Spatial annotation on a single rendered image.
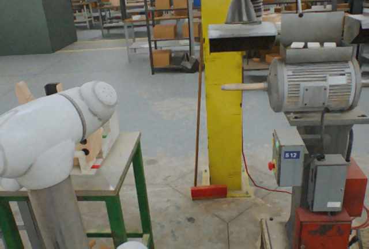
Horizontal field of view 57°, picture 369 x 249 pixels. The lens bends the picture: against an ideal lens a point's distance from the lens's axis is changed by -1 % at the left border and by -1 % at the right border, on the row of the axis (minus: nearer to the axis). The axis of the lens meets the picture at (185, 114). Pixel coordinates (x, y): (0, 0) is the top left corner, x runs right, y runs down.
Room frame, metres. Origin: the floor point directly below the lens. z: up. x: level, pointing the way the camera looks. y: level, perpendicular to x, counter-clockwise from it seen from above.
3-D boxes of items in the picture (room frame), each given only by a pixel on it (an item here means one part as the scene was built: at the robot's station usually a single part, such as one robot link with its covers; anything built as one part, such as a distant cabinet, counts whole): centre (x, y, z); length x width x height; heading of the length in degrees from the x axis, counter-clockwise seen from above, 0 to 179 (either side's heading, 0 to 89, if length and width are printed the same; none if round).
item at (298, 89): (1.50, -0.60, 1.25); 0.41 x 0.27 x 0.26; 84
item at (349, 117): (1.50, -0.67, 1.11); 0.36 x 0.24 x 0.04; 84
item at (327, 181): (1.35, -0.65, 0.93); 0.15 x 0.10 x 0.55; 84
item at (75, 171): (1.44, 0.57, 0.94); 0.27 x 0.15 x 0.01; 84
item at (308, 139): (1.39, -0.59, 1.02); 0.13 x 0.04 x 0.04; 84
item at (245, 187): (2.55, -0.31, 0.02); 0.40 x 0.40 x 0.02; 84
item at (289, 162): (1.27, -0.49, 0.99); 0.24 x 0.21 x 0.26; 84
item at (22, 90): (1.44, 0.70, 1.33); 0.07 x 0.04 x 0.10; 83
